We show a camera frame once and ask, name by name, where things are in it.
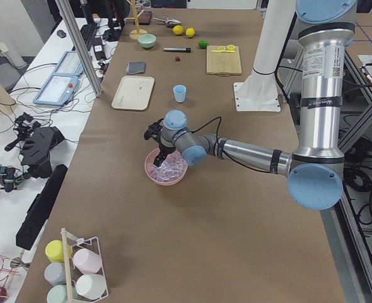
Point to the green lime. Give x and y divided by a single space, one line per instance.
203 44

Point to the light blue plastic cup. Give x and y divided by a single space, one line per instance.
179 92

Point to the pile of clear ice cubes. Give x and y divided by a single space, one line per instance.
172 168

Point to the grey cup in rack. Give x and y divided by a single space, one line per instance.
55 274

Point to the green cup in rack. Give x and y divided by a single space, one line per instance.
57 294

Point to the wooden mug tree stand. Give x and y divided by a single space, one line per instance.
137 11

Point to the wooden cutting board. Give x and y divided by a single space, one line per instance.
223 64

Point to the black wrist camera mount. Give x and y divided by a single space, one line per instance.
154 131

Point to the white cup in rack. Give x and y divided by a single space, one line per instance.
91 286

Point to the metal ice scoop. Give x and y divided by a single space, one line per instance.
170 22

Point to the cream rabbit tray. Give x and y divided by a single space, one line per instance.
133 93

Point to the pink cup in rack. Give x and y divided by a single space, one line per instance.
87 261

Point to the grey folded cloth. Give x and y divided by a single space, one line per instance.
136 67

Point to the whole yellow lemon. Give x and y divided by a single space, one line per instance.
190 32
178 30

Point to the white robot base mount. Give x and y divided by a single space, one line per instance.
259 91

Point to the aluminium frame post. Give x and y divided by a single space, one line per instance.
76 37

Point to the yellow cup in rack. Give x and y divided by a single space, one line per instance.
54 251

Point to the pink bowl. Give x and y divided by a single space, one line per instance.
147 166

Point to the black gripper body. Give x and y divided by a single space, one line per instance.
164 149

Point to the black keyboard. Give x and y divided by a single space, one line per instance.
88 32

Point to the yellow plastic knife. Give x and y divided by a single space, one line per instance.
223 51

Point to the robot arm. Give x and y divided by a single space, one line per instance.
314 170

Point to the black long box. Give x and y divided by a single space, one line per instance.
40 209

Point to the white wire cup rack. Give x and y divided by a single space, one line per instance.
71 244

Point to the mint green bowl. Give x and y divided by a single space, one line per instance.
147 41

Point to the robot teach pendant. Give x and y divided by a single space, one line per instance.
57 90

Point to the upper lemon half slice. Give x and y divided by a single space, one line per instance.
230 47

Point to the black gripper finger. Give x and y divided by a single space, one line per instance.
158 160

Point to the steel muddler black tip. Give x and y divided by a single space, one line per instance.
177 49

